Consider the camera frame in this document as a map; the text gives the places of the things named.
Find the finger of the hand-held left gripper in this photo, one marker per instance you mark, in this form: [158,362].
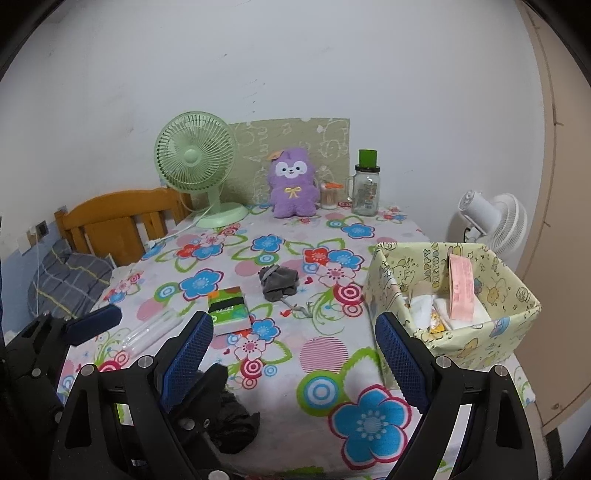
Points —
[94,323]
[210,387]

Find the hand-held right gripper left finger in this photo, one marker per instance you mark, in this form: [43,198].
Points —
[187,360]

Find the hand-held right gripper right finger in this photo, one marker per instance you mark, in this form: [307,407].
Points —
[404,360]

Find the black cloth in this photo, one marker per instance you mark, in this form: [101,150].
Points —
[235,424]

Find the clear plastic tube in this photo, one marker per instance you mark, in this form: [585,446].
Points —
[147,334]

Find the green tissue pack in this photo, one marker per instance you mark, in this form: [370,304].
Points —
[226,318]

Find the white tissue pack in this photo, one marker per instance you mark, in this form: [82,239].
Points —
[441,310]

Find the yellow cartoon print box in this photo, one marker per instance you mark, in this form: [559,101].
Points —
[485,346]

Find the pink packet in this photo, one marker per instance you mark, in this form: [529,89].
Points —
[461,290]

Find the grey sock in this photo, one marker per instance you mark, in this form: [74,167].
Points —
[277,281]

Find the grey plaid bedding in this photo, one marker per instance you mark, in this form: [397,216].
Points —
[69,277]

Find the wooden bed headboard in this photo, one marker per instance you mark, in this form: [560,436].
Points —
[115,217]

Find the white standing fan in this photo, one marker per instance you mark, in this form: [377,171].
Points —
[498,221]

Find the glass jar with green lid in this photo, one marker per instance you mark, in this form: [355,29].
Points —
[367,194]

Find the toothpick jar with orange lid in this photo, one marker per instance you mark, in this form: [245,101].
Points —
[328,198]

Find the green desk fan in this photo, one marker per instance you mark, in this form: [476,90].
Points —
[194,157]

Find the purple plush toy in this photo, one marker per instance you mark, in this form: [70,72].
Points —
[293,194]

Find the beige door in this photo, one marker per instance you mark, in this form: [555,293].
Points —
[568,230]

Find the green cartoon print board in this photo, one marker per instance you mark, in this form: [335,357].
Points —
[258,138]

